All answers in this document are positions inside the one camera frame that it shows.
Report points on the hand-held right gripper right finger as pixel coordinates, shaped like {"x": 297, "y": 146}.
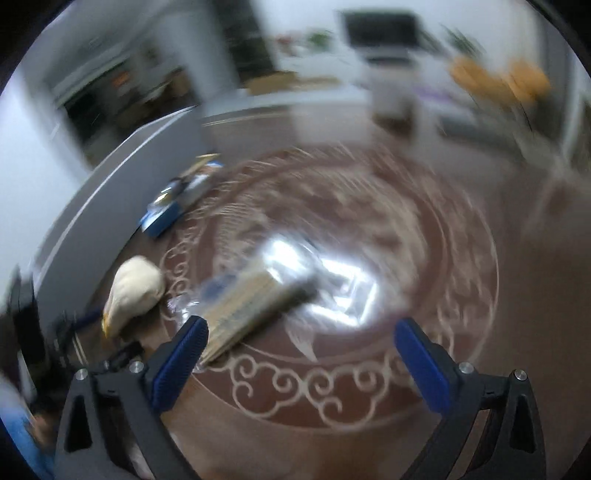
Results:
{"x": 422, "y": 369}

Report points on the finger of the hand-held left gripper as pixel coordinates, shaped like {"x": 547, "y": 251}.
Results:
{"x": 85, "y": 321}
{"x": 117, "y": 355}

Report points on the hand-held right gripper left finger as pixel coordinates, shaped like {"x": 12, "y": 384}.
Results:
{"x": 180, "y": 364}

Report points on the cream knitted pouch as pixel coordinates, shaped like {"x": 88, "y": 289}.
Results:
{"x": 136, "y": 286}

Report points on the clear bag of wooden sticks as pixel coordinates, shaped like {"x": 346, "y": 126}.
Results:
{"x": 258, "y": 300}

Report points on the long grey cardboard box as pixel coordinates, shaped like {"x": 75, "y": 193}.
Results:
{"x": 115, "y": 184}

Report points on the blue and white box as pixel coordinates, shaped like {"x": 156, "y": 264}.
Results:
{"x": 159, "y": 221}

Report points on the clear glass tank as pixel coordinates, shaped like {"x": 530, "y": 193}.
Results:
{"x": 392, "y": 87}

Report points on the yellow lounge chair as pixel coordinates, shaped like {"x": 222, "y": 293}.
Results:
{"x": 498, "y": 81}

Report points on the brown cardboard box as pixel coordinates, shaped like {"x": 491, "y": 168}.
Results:
{"x": 286, "y": 82}

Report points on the dark glass display cabinet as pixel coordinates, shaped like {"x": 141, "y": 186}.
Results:
{"x": 251, "y": 41}

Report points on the broad-leaf potted plant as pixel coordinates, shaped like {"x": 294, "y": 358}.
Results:
{"x": 464, "y": 41}

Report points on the bushy green potted plant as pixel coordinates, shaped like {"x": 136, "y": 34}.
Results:
{"x": 321, "y": 40}

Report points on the black television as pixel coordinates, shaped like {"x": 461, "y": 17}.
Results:
{"x": 378, "y": 27}

